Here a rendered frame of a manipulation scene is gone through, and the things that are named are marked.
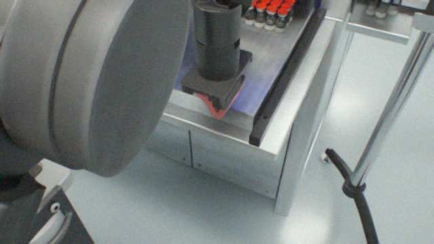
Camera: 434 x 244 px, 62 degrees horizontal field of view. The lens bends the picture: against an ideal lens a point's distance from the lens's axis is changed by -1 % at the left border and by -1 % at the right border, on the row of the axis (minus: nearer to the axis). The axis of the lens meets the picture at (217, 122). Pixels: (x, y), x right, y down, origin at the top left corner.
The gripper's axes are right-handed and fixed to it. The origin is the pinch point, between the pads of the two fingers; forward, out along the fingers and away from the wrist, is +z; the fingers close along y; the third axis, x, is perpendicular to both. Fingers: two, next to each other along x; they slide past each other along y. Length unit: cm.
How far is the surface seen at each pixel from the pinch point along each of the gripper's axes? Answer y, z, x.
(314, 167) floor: 65, 91, -16
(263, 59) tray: 18.2, 2.4, -0.8
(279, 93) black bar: 8.7, 0.5, -7.0
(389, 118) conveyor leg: 52, 39, -31
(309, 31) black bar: 28.2, 0.8, -6.6
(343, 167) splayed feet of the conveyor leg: 60, 79, -26
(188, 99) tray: 0.7, 0.1, 5.5
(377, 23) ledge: 40.8, 3.0, -18.4
